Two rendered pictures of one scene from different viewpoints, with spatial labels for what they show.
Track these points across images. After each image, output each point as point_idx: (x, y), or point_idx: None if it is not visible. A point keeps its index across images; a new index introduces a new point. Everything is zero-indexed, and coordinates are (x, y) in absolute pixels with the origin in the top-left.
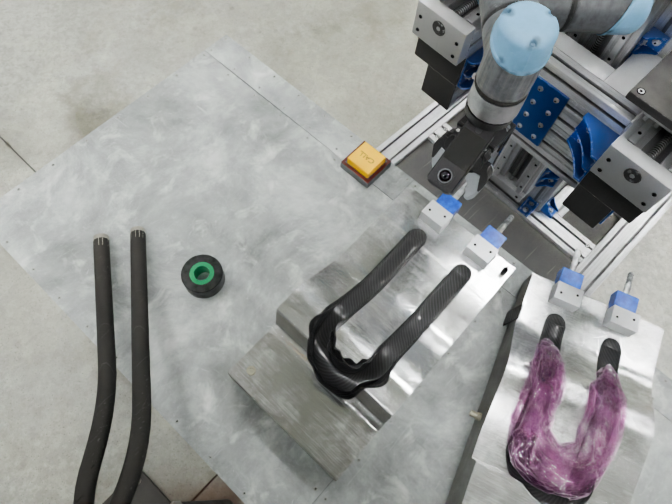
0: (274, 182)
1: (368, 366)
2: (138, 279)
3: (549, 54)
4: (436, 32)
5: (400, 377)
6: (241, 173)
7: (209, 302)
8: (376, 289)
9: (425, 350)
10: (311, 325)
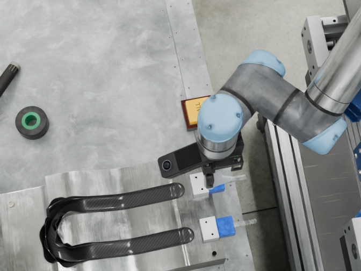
0: (127, 86)
1: (76, 251)
2: None
3: (227, 137)
4: (308, 48)
5: (83, 270)
6: (110, 65)
7: (26, 142)
8: (122, 206)
9: (118, 266)
10: (54, 201)
